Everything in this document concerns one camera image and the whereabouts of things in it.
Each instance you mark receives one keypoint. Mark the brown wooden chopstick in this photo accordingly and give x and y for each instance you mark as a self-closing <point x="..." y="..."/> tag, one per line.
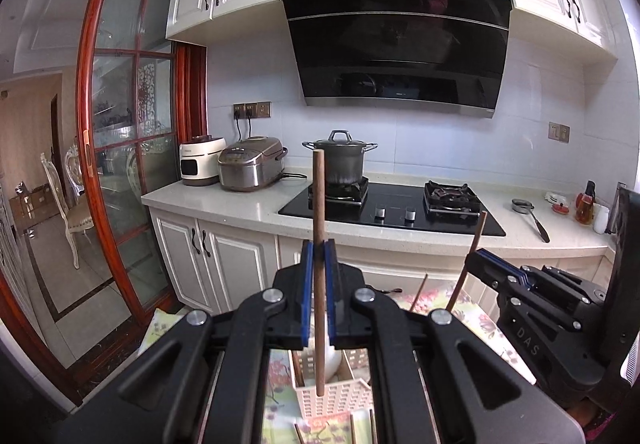
<point x="318" y="204"/>
<point x="477" y="234"/>
<point x="420" y="291"/>

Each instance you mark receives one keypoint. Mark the white electric cooker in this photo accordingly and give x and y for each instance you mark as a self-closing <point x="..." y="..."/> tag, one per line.
<point x="197" y="163"/>

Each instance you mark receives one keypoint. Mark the white kitchen base cabinets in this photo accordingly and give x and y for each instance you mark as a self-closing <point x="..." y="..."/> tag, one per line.
<point x="235" y="269"/>

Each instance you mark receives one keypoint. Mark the white spoons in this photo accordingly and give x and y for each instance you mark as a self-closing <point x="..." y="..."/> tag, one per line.
<point x="333" y="360"/>

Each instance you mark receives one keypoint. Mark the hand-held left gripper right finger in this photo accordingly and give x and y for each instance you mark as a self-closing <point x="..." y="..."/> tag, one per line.
<point x="331" y="294"/>

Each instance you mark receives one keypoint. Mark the brown wall socket panel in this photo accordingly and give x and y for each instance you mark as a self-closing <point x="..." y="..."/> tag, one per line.
<point x="252" y="110"/>

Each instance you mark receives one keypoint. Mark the red wooden sliding glass door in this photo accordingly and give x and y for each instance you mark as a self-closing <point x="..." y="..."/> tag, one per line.
<point x="84" y="148"/>

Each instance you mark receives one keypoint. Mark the pink garment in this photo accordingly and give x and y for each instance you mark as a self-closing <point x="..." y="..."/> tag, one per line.
<point x="602" y="429"/>

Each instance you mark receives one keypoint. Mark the floral tablecloth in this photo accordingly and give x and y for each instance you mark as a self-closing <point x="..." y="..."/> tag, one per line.
<point x="472" y="319"/>

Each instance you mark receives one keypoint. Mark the white bottle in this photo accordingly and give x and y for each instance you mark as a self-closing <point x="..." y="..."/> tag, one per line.
<point x="601" y="220"/>

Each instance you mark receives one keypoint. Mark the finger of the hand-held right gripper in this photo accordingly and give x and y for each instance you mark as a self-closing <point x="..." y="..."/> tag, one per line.
<point x="550" y="279"/>
<point x="520" y="294"/>

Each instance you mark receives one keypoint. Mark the white perforated utensil basket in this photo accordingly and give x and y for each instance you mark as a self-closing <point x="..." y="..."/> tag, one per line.
<point x="335" y="399"/>

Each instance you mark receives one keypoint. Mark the small white red dish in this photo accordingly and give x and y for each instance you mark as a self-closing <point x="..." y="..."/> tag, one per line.
<point x="560" y="208"/>

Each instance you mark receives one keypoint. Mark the black stockpot with lid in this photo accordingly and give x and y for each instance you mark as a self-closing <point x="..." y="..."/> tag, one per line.
<point x="345" y="166"/>

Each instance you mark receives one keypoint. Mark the black range hood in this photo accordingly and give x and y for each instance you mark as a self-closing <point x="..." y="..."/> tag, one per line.
<point x="395" y="38"/>

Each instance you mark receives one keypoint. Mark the silver rice cooker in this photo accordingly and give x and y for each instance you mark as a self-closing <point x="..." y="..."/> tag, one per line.
<point x="250" y="163"/>

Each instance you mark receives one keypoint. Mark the black glass gas stove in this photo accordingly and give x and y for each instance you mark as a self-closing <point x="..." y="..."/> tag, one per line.
<point x="395" y="196"/>

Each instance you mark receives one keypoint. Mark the white dining chair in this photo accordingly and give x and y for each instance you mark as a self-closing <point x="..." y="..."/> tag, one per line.
<point x="75" y="163"/>
<point x="75" y="219"/>

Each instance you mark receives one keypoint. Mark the cardboard boxes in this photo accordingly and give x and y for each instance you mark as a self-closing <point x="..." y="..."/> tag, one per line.
<point x="32" y="204"/>

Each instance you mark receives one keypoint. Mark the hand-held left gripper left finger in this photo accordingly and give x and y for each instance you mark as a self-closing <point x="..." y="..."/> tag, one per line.
<point x="306" y="294"/>

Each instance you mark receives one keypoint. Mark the amber oil bottle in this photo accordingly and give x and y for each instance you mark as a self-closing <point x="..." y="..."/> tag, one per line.
<point x="585" y="209"/>

